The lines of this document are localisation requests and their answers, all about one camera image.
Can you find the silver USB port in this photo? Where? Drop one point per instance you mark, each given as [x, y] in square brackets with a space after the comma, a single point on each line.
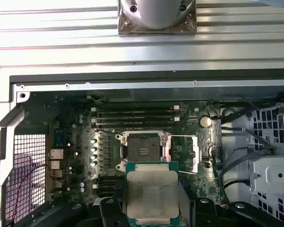
[55, 174]
[55, 164]

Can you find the CPU socket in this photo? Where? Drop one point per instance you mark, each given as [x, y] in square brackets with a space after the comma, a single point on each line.
[135, 144]

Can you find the metal socket cover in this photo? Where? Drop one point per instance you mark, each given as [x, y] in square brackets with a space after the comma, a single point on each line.
[197, 151]

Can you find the black open PC case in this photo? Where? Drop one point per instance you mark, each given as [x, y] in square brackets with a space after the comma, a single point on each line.
[132, 81]

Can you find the grey metal drive cage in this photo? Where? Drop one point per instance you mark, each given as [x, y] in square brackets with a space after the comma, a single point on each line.
[274, 170]

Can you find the silver network port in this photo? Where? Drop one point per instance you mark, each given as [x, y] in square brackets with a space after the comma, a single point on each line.
[56, 153]

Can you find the silver coin battery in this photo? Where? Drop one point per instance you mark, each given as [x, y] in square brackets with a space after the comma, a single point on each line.
[205, 122]

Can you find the green motherboard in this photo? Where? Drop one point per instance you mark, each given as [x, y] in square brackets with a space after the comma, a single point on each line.
[112, 151]

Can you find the silver topped CPU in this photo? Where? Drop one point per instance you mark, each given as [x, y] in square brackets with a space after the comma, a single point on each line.
[151, 194]

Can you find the blue board connector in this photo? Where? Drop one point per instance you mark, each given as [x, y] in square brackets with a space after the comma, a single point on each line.
[60, 138]

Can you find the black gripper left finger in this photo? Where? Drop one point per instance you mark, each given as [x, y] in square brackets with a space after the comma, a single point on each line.
[111, 212]

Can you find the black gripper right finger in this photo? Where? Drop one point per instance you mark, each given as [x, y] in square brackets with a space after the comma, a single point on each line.
[206, 212]

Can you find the brown square mounting plate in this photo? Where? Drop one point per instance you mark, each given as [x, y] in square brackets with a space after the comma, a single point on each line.
[156, 32]

